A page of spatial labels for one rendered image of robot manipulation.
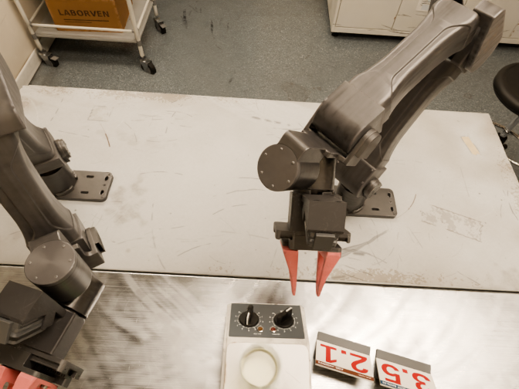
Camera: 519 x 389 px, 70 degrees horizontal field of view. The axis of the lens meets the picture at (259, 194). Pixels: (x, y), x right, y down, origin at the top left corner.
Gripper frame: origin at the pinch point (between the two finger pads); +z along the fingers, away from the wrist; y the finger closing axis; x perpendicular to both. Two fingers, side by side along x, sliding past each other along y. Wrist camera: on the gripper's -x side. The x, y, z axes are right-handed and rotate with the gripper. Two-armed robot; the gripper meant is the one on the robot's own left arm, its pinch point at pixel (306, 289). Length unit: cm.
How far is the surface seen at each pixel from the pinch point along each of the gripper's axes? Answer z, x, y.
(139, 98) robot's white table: -31, 44, -38
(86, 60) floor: -73, 196, -119
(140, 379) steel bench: 17.2, 3.3, -24.3
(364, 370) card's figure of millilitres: 13.4, 2.3, 10.5
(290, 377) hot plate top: 11.5, -3.6, -1.8
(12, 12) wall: -90, 168, -147
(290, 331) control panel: 8.0, 3.1, -1.5
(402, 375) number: 14.3, 2.8, 16.8
